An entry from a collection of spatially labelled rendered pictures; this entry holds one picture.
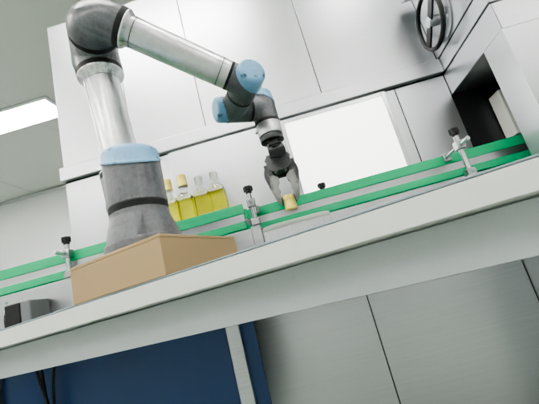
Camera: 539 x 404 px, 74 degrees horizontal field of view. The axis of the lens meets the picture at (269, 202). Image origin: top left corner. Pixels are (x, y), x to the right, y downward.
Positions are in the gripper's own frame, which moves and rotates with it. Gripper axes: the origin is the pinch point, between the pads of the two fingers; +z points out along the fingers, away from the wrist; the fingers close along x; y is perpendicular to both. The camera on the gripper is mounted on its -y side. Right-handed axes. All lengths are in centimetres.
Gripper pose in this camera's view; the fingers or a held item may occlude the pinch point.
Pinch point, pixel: (288, 198)
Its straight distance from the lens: 99.8
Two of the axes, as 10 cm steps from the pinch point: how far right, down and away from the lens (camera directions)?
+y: 1.3, 2.1, 9.7
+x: -9.6, 2.7, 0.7
